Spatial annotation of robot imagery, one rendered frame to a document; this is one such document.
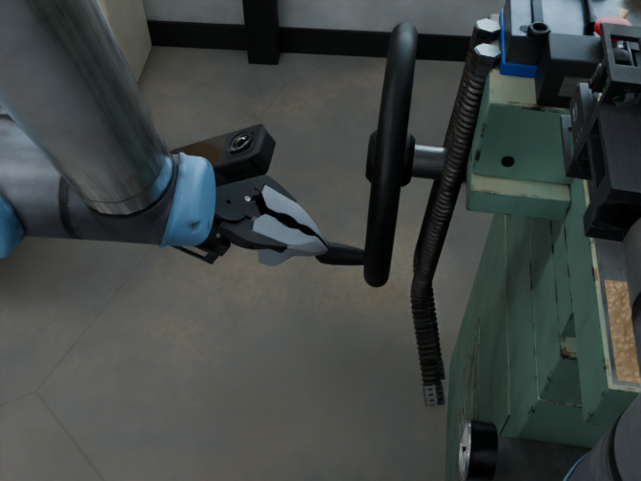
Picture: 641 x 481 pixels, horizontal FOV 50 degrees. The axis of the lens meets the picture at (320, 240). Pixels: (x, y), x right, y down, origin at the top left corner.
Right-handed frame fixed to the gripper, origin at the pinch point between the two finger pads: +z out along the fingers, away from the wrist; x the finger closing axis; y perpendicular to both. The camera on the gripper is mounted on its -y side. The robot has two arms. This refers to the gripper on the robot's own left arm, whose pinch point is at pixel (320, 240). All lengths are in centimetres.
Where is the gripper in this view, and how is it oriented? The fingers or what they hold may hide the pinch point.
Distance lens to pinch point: 71.9
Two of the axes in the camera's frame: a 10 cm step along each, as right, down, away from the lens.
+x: -1.5, 7.7, -6.2
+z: 8.6, 4.2, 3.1
